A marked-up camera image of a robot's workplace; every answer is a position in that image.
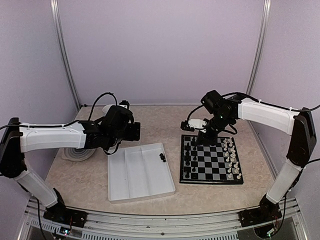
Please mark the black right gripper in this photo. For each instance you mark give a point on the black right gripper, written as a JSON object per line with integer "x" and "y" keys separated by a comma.
{"x": 205, "y": 139}

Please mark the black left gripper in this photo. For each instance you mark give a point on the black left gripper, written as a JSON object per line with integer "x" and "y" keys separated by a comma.
{"x": 134, "y": 132}

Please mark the white plastic tray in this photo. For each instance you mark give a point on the white plastic tray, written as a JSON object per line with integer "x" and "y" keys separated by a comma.
{"x": 137, "y": 173}

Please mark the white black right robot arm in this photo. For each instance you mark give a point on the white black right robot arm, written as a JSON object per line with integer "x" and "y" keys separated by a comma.
{"x": 297, "y": 123}

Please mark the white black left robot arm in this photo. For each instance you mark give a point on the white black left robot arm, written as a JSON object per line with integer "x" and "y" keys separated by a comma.
{"x": 20, "y": 138}

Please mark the pile of black chess pieces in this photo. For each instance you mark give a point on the pile of black chess pieces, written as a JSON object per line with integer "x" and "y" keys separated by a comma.
{"x": 162, "y": 157}

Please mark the black white chess board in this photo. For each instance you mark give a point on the black white chess board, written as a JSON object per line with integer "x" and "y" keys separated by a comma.
{"x": 211, "y": 167}

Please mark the light blue mug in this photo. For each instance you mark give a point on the light blue mug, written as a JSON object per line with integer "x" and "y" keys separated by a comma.
{"x": 106, "y": 108}

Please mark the clear plastic lid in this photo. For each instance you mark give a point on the clear plastic lid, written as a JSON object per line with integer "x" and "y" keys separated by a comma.
{"x": 77, "y": 155}

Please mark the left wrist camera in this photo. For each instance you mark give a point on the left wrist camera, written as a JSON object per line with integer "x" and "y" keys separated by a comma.
{"x": 125, "y": 104}

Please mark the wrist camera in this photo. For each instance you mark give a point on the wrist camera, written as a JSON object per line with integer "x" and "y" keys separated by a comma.
{"x": 193, "y": 124}
{"x": 125, "y": 104}

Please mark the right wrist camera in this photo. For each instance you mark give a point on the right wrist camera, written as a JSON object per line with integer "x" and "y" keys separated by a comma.
{"x": 193, "y": 124}

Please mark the front aluminium rail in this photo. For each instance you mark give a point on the front aluminium rail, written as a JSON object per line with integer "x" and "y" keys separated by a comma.
{"x": 99, "y": 225}

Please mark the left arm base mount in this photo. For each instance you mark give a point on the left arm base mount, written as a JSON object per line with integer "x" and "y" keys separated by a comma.
{"x": 70, "y": 217}

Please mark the right aluminium frame post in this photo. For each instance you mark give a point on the right aluminium frame post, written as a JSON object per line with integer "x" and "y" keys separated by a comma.
{"x": 260, "y": 46}

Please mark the aluminium frame post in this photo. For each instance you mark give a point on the aluminium frame post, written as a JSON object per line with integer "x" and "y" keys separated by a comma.
{"x": 260, "y": 46}
{"x": 63, "y": 52}

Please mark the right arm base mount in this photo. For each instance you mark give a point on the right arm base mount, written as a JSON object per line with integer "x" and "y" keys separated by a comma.
{"x": 255, "y": 216}

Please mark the left aluminium frame post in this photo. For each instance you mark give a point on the left aluminium frame post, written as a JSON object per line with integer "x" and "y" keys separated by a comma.
{"x": 63, "y": 52}

